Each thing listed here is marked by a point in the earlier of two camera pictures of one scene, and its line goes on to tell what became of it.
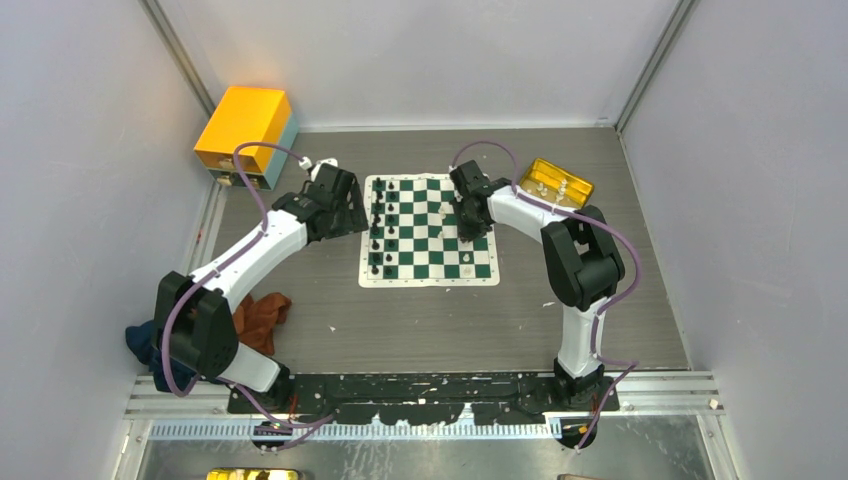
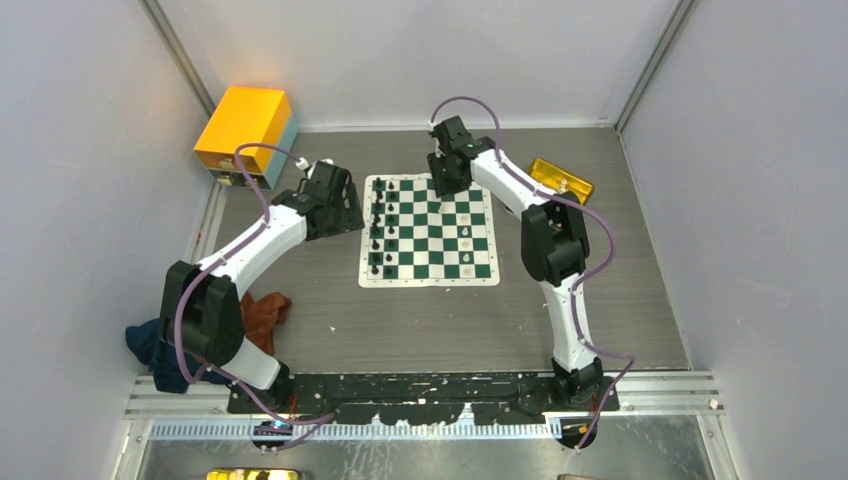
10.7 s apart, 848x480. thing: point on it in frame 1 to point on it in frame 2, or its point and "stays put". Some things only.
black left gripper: x=354 y=220 stays put
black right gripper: x=465 y=233 to x=442 y=187
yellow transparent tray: x=545 y=179 stays put
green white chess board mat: x=412 y=239 stays put
